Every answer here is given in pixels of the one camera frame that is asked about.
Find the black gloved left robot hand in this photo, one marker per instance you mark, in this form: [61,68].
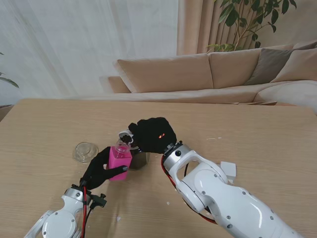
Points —
[97,171]

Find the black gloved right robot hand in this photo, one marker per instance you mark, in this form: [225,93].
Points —
[156,136]

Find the pink coffee jar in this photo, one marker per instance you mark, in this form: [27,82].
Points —
[120,163]

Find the clear glass jar lid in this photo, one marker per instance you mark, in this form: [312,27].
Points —
[83,150]

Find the white plastic spoon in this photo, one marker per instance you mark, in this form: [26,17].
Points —
[125,136]

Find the white square jar cap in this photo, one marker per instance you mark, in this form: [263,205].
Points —
[229,169]

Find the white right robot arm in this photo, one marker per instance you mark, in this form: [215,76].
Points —
[223,198]

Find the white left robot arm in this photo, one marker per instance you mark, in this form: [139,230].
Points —
[62,218]

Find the glass jar of coffee beans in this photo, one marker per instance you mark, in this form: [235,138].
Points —
[140,161]

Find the beige sofa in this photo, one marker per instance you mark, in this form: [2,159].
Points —
[168,74]

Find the white sheer curtain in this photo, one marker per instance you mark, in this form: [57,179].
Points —
[86,44]

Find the beige pleated curtain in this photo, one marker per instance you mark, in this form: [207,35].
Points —
[193,27]

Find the small green plant leaves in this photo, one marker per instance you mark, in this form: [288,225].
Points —
[10,81]

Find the grey sofa cushion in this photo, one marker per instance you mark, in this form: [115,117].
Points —
[270,64]

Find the tall green leafy plant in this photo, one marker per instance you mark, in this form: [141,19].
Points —
[232,17]

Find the beige sofa cushion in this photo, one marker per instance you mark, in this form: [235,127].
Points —
[299,65]

